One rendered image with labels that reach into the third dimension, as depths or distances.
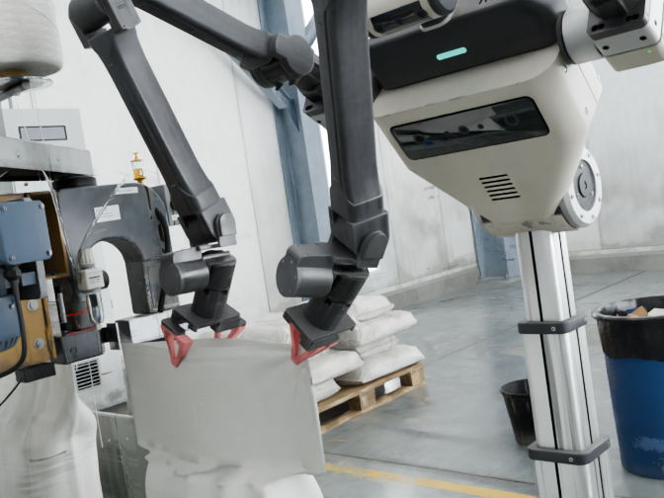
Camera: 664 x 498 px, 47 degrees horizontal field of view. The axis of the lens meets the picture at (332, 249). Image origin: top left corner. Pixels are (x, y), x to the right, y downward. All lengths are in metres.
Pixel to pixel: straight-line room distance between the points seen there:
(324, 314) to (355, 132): 0.28
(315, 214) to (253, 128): 1.00
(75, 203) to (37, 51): 0.33
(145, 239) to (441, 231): 7.95
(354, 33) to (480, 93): 0.43
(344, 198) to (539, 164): 0.48
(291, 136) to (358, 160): 6.55
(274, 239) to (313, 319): 6.24
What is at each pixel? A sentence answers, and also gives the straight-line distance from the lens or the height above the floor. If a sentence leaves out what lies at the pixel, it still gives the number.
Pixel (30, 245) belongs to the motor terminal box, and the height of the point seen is 1.24.
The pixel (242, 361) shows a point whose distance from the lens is 1.27.
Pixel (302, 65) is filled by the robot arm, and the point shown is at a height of 1.50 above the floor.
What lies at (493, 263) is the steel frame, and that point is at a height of 0.23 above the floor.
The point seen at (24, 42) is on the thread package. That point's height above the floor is 1.56.
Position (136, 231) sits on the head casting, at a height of 1.24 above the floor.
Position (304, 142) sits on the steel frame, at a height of 1.87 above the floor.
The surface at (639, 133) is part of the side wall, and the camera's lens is 9.40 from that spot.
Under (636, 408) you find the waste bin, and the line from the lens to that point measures 3.28.
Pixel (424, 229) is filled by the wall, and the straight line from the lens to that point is 9.17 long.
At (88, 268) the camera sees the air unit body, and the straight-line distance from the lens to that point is 1.51.
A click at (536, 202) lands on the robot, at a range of 1.46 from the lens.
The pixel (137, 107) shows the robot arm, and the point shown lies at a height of 1.43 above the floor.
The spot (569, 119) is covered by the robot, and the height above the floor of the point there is 1.31.
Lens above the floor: 1.23
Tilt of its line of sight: 3 degrees down
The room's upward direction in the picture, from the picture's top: 8 degrees counter-clockwise
